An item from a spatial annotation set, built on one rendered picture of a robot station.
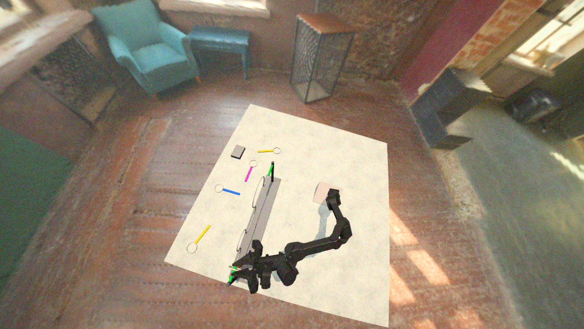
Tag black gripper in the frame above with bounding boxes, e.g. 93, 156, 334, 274
231, 239, 275, 295

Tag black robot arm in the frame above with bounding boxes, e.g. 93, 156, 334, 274
257, 188, 352, 289

